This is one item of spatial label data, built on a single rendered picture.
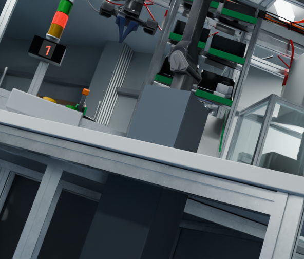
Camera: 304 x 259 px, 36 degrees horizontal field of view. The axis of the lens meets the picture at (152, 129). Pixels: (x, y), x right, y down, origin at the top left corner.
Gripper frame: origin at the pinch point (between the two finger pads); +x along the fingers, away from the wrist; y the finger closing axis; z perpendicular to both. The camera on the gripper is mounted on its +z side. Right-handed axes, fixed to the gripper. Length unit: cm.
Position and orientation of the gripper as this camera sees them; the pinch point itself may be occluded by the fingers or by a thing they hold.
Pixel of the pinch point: (123, 33)
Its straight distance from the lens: 150.4
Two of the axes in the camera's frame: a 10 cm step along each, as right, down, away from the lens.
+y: -9.3, -3.4, -1.2
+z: -1.8, 1.6, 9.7
